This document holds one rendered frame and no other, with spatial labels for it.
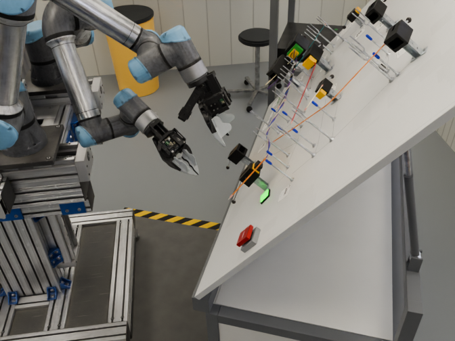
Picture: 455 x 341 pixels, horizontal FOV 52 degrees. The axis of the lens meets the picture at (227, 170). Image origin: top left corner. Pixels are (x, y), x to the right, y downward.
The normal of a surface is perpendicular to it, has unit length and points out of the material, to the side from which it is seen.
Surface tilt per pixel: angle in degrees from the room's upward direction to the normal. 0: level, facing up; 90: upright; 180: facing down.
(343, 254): 0
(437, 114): 53
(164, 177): 0
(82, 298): 0
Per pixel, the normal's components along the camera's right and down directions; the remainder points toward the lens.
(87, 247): -0.03, -0.79
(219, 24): 0.12, 0.61
